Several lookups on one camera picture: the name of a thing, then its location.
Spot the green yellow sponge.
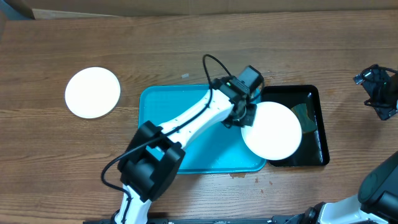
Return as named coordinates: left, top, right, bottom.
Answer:
left=291, top=103, right=317, bottom=134

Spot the white plate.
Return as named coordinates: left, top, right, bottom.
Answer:
left=241, top=101, right=302, bottom=161
left=64, top=67, right=121, bottom=119

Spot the teal plastic tray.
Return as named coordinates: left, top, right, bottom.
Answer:
left=138, top=85, right=266, bottom=174

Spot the black plastic tray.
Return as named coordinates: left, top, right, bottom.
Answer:
left=261, top=85, right=330, bottom=167

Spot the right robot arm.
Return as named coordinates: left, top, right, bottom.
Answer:
left=280, top=64, right=397, bottom=224

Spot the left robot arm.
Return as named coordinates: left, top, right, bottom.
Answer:
left=111, top=65, right=264, bottom=223

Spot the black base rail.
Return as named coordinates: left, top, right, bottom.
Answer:
left=83, top=214, right=307, bottom=224

